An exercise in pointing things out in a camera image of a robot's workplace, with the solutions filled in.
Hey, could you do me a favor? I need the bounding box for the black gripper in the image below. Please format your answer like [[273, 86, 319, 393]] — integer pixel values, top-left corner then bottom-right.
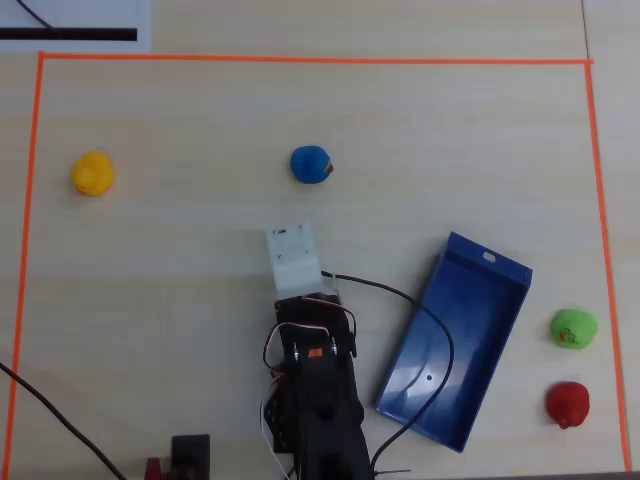
[[273, 293, 359, 357]]

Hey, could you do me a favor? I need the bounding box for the green rubber duck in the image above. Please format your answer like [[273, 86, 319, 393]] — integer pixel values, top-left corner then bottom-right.
[[550, 308, 599, 351]]

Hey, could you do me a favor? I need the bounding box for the blue rubber duck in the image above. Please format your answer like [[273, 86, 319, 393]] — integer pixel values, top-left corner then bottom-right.
[[290, 145, 335, 186]]

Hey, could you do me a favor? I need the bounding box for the blue plastic box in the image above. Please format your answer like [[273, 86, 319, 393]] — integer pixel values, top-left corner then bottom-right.
[[375, 230, 534, 454]]

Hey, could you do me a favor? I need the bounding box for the yellow rubber duck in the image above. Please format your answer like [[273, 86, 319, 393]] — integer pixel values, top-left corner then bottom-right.
[[70, 150, 115, 198]]

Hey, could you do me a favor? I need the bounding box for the red rubber duck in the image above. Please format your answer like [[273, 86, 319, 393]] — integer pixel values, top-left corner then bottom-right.
[[545, 381, 591, 430]]

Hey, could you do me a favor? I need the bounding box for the orange tape strip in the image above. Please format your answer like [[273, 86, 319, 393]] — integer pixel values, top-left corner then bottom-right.
[[38, 51, 595, 66], [3, 51, 46, 480], [584, 60, 632, 474]]

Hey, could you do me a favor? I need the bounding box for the white paper with black bar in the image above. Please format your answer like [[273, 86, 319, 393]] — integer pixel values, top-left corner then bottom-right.
[[0, 0, 152, 53]]

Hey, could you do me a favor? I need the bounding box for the red white gripper servo wire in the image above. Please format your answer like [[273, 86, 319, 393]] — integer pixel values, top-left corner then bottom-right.
[[299, 296, 358, 335]]

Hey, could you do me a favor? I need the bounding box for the red white arm servo wire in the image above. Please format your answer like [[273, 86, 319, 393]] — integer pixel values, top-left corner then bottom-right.
[[259, 322, 332, 480]]

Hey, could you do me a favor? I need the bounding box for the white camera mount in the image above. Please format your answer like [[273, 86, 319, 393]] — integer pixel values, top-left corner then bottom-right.
[[264, 220, 324, 301]]

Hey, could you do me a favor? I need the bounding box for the black camera cable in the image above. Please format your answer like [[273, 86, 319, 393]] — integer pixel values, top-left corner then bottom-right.
[[320, 271, 455, 480]]

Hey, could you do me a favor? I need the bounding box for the black clamp with red handle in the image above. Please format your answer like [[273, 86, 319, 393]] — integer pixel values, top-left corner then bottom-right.
[[143, 433, 212, 480]]

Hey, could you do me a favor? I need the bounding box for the thick black cable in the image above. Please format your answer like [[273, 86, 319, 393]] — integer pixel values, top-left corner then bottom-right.
[[0, 362, 129, 480]]

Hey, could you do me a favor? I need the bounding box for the thin black cable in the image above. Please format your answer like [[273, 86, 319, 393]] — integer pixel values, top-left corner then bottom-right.
[[16, 0, 59, 31]]

